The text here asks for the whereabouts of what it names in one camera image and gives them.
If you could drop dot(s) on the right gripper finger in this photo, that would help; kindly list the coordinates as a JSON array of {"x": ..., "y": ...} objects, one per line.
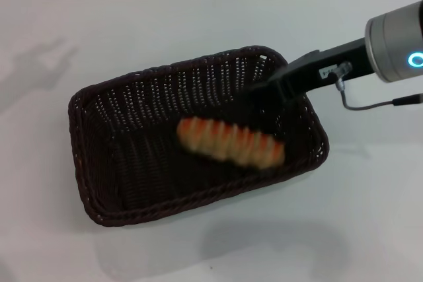
[
  {"x": 264, "y": 88},
  {"x": 267, "y": 117}
]

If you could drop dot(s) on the dark brown woven basket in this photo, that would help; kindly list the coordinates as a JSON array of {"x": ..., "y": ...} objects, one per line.
[{"x": 138, "y": 163}]

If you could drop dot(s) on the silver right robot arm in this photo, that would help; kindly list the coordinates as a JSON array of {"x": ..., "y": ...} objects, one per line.
[{"x": 396, "y": 44}]

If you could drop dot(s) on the orange striped bread loaf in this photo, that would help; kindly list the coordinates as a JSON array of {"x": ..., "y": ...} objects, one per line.
[{"x": 231, "y": 143}]

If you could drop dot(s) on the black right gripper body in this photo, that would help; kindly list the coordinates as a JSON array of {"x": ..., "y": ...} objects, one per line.
[{"x": 317, "y": 70}]

